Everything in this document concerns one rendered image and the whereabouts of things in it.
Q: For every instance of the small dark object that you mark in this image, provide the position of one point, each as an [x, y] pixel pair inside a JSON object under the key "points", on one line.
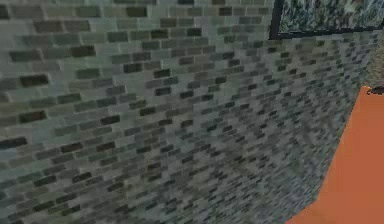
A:
{"points": [[377, 90]]}

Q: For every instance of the black framed wall picture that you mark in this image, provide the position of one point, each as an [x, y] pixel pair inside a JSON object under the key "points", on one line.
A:
{"points": [[330, 15]]}

